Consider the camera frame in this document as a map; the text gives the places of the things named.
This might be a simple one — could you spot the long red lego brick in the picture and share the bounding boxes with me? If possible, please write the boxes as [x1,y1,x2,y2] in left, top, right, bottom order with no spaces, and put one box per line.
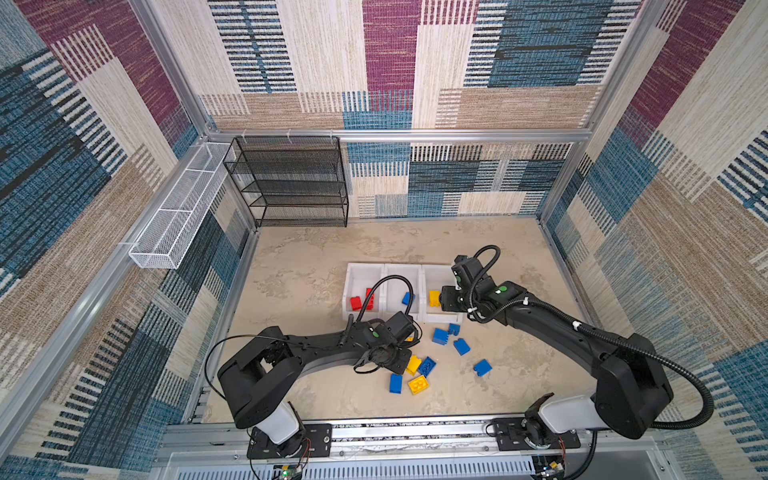
[366,288,375,311]

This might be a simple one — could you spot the yellow large lego brick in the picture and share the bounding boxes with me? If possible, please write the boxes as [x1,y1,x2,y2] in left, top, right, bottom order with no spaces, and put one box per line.
[428,290,441,308]

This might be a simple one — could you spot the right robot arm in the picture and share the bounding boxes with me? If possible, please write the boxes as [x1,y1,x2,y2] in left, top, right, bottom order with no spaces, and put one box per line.
[440,255,673,447]

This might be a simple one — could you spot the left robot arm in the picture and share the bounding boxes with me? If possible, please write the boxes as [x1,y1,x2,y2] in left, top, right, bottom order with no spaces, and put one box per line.
[217,312,420,445]

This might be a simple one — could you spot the yellow lego brick bottom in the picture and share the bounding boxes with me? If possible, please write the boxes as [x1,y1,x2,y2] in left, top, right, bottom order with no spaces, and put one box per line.
[406,355,422,376]

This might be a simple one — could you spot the blue lego brick bottom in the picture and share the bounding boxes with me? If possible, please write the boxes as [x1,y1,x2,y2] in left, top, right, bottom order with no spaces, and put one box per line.
[418,357,437,377]

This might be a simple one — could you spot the white right plastic bin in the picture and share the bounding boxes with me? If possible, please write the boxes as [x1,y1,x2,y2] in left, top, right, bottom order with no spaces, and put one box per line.
[417,264,465,324]

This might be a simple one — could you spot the white plastic bin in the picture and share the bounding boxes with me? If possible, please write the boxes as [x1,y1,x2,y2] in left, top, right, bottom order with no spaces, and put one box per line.
[341,263,384,322]
[417,264,465,324]
[381,264,422,322]

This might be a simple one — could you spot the red lego brick left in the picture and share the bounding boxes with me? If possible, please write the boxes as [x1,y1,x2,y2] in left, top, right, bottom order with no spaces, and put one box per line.
[350,296,363,311]

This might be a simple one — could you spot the blue lego brick open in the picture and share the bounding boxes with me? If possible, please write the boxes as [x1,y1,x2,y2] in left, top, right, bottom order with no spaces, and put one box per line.
[432,328,450,345]

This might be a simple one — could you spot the white middle plastic bin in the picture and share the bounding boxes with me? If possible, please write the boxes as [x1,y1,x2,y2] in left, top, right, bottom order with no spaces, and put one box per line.
[381,264,422,322]

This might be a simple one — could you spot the blue lego brick middle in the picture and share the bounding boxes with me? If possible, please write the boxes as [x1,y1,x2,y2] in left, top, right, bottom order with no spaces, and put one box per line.
[453,338,471,356]

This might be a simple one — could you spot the white left plastic bin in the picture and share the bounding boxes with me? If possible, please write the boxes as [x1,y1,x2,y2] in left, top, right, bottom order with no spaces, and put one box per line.
[341,263,384,322]

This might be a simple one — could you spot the blue lego brick far right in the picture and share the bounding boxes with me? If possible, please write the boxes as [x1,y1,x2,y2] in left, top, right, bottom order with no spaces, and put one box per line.
[473,359,492,377]

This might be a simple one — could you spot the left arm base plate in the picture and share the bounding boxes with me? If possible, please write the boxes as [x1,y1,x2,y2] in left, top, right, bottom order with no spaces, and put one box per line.
[247,423,333,460]

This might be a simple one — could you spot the aluminium mounting rail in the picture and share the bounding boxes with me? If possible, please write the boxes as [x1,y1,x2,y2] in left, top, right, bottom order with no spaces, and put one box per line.
[150,414,677,479]

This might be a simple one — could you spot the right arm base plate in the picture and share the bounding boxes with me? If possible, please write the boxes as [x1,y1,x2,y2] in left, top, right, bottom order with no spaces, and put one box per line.
[485,416,581,452]

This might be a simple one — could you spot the black wire mesh shelf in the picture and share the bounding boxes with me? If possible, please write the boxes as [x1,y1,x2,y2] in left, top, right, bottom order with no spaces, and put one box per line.
[223,136,349,228]

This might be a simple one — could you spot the white wire wall basket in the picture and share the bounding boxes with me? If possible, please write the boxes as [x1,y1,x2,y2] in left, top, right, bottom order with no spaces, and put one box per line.
[129,143,229,270]

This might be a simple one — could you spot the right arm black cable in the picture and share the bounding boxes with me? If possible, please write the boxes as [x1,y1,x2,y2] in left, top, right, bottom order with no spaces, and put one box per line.
[515,296,715,431]

